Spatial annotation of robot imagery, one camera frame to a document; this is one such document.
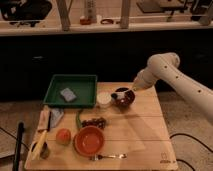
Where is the white handled dish brush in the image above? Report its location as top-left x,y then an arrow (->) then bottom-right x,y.
111,91 -> 126,100

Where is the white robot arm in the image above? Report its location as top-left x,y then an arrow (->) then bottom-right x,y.
132,52 -> 213,125

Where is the purple bowl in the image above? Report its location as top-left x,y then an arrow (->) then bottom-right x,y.
113,87 -> 135,107

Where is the orange bowl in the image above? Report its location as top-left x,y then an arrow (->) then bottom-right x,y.
74,126 -> 105,157

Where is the white cup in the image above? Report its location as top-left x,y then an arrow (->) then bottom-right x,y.
97,92 -> 111,108

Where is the bunch of dark grapes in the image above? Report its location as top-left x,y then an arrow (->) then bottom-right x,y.
82,117 -> 107,129

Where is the green plastic tray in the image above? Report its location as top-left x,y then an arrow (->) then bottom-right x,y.
43,74 -> 97,108

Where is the grey sponge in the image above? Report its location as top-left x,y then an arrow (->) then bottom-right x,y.
60,88 -> 76,102

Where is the green chili pepper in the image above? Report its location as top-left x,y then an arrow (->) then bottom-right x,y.
76,109 -> 83,130

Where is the silver fork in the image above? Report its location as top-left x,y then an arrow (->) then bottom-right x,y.
89,154 -> 127,161

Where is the grey folded cloth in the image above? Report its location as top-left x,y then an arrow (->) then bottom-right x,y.
50,108 -> 64,128

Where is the red small dish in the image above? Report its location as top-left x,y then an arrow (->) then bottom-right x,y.
79,16 -> 92,25

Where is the orange fruit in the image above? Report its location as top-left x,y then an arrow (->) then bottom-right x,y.
56,128 -> 71,145

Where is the wooden cutting board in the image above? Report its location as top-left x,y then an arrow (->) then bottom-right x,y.
37,110 -> 50,131

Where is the dark small cup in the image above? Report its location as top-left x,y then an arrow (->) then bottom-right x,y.
40,143 -> 50,159

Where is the yellow banana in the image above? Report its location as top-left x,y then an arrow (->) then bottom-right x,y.
31,130 -> 47,160

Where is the black pole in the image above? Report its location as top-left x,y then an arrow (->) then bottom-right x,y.
12,122 -> 24,171

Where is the black office chair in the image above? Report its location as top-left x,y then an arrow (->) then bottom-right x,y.
0,0 -> 52,27

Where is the black cable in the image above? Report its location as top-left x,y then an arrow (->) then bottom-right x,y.
169,132 -> 213,171

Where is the dark ring object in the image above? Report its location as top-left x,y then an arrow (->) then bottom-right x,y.
100,19 -> 114,25

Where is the black handled knife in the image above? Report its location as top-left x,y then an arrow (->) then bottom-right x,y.
47,111 -> 52,132

